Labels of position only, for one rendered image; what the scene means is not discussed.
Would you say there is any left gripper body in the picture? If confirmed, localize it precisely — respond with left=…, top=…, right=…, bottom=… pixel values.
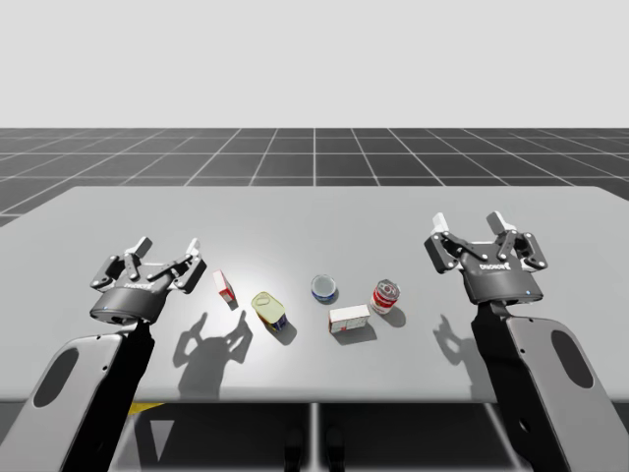
left=88, top=261, right=179, bottom=325

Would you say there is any blue flat can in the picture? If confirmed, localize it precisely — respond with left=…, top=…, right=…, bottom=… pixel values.
left=310, top=273, right=339, bottom=304

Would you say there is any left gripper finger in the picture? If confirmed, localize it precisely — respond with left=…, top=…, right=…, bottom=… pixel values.
left=89, top=236, right=154, bottom=294
left=155, top=237, right=207, bottom=296

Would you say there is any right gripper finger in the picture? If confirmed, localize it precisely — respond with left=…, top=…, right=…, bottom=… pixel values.
left=486, top=210, right=549, bottom=272
left=424, top=211, right=488, bottom=275

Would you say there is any green and blue rectangular can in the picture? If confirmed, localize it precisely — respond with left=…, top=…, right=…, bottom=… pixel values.
left=251, top=291, right=290, bottom=332

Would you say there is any red and white can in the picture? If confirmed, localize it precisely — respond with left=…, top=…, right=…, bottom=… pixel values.
left=369, top=278, right=401, bottom=315

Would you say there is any red and white carton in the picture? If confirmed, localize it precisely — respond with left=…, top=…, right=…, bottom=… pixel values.
left=328, top=303, right=372, bottom=335

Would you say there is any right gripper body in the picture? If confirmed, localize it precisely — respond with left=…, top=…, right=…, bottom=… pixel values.
left=459, top=240, right=543, bottom=305

